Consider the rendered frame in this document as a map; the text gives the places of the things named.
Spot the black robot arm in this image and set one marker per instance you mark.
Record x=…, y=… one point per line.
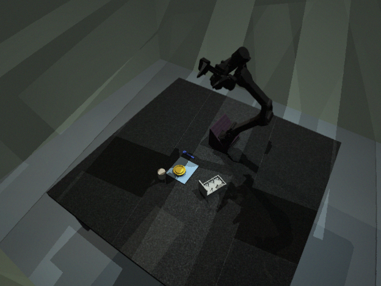
x=244, y=79

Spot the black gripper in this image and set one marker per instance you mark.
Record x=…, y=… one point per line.
x=220, y=71

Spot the yellow plate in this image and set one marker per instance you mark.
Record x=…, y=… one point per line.
x=179, y=170

